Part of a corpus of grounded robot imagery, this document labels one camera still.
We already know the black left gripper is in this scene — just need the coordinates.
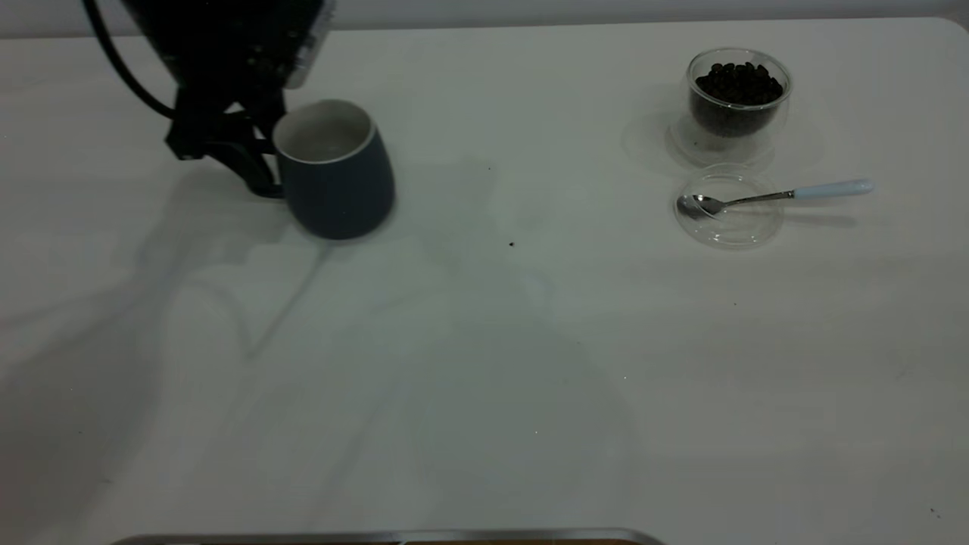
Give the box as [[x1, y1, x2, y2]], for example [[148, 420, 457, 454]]
[[125, 0, 326, 199]]

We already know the dark grey ceramic mug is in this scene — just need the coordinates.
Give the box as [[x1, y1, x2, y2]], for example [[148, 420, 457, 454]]
[[273, 98, 396, 241]]

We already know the steel spoon light blue handle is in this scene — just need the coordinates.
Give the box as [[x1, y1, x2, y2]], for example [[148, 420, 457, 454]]
[[678, 179, 876, 220]]

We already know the double-walled clear glass cup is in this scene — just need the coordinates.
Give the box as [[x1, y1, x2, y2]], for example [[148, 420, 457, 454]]
[[684, 48, 794, 166]]

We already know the dark coffee beans pile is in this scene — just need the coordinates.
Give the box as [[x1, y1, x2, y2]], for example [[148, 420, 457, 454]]
[[693, 62, 785, 139]]

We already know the small clear glass dish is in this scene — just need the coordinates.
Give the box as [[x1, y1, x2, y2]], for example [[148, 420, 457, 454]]
[[674, 164, 786, 251]]

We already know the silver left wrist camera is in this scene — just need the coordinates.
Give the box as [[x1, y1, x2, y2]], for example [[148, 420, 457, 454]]
[[284, 0, 335, 90]]

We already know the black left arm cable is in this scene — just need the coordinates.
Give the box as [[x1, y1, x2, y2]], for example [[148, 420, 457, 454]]
[[82, 0, 176, 120]]

